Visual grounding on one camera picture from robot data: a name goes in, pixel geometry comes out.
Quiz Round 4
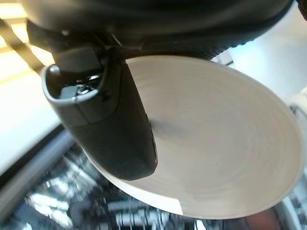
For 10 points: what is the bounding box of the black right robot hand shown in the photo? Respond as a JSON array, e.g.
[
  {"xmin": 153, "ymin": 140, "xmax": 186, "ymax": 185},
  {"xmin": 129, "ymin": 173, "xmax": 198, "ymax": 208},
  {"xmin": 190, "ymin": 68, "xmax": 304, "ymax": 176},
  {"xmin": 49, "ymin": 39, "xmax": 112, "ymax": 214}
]
[{"xmin": 18, "ymin": 0, "xmax": 307, "ymax": 181}]

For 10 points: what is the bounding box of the white round plate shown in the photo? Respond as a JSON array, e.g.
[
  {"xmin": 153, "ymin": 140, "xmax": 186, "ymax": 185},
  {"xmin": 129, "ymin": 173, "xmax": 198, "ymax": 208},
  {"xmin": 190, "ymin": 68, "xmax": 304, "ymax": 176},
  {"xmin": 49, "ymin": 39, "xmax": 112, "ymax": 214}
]
[{"xmin": 84, "ymin": 55, "xmax": 303, "ymax": 220}]

